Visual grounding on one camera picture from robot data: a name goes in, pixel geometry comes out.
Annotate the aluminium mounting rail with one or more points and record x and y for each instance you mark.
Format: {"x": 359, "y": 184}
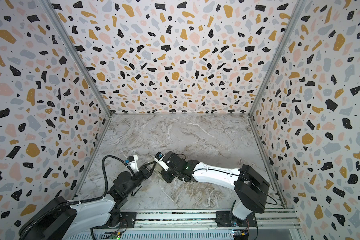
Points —
{"x": 156, "y": 220}

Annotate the white ventilation grille strip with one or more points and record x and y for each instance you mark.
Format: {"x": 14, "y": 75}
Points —
{"x": 169, "y": 235}

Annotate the white remote control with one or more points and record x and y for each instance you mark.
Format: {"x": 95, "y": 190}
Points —
{"x": 160, "y": 172}

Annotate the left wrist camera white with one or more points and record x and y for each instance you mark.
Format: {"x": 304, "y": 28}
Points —
{"x": 132, "y": 164}

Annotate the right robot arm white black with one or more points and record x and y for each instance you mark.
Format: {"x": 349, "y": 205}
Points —
{"x": 252, "y": 189}

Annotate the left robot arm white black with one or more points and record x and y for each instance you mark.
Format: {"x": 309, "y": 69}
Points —
{"x": 61, "y": 219}

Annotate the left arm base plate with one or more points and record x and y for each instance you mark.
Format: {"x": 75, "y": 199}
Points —
{"x": 120, "y": 220}

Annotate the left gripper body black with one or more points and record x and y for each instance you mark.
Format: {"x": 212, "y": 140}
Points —
{"x": 136, "y": 179}

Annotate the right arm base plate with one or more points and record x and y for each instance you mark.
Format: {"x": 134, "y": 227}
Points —
{"x": 234, "y": 219}

